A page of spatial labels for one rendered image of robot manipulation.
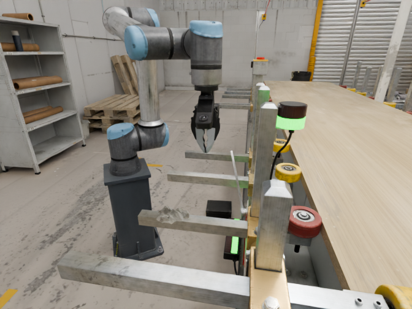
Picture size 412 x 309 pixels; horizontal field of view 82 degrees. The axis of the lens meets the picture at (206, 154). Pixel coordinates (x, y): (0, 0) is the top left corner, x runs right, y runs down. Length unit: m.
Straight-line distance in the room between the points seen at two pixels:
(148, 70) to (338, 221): 1.08
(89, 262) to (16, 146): 2.86
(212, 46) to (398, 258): 0.62
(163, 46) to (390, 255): 0.73
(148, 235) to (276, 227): 1.40
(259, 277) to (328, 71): 8.61
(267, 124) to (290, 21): 8.11
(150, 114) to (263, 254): 1.14
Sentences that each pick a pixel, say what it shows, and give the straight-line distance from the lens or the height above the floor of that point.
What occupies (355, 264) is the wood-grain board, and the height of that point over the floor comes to 0.90.
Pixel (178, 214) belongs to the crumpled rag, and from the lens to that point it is 0.63.
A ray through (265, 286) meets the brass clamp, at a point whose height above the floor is 0.97.
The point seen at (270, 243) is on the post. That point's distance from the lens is 0.36.
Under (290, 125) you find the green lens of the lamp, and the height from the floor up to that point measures 1.12.
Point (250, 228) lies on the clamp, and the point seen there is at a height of 0.87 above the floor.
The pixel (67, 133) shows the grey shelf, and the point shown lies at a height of 0.17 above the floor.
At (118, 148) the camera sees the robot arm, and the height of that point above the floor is 0.76.
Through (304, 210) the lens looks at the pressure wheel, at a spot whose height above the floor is 0.90.
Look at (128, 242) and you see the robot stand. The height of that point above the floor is 0.14.
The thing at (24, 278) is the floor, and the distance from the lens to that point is 1.96.
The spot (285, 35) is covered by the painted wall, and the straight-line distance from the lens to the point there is 8.56.
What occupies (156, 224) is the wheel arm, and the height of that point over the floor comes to 0.84.
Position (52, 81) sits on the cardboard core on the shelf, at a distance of 3.46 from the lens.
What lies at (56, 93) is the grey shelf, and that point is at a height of 0.74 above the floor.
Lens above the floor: 1.26
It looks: 23 degrees down
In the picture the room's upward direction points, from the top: straight up
